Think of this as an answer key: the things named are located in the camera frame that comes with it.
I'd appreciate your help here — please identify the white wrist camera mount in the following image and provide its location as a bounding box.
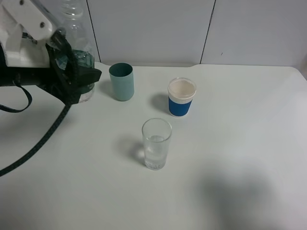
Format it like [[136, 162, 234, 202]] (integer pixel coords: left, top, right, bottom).
[[0, 0, 59, 68]]

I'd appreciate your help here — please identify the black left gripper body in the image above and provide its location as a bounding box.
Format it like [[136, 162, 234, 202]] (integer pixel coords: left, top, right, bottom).
[[14, 45, 81, 105]]

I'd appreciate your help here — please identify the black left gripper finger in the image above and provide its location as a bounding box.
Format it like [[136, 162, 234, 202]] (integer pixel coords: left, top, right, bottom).
[[61, 64, 102, 96]]

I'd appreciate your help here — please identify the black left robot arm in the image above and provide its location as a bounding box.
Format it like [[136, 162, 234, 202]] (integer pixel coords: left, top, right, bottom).
[[0, 45, 102, 105]]

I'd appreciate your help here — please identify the white cup blue sleeve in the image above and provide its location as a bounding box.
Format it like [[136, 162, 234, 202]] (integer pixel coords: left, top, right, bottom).
[[168, 78, 197, 117]]

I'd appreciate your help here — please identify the thick braided black cable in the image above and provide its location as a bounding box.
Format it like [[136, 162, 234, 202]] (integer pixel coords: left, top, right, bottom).
[[0, 30, 81, 178]]

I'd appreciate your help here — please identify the thin black cable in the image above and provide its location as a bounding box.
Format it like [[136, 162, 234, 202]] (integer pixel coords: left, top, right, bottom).
[[0, 80, 34, 114]]

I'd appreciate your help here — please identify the tall clear drinking glass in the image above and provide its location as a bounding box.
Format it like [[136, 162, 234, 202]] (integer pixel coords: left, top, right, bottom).
[[142, 118, 172, 170]]

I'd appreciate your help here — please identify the teal green plastic cup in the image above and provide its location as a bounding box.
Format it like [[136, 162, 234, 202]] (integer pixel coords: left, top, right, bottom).
[[109, 63, 134, 101]]

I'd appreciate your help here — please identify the clear bottle green label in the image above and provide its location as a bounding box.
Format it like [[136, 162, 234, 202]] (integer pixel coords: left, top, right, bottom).
[[57, 0, 94, 103]]

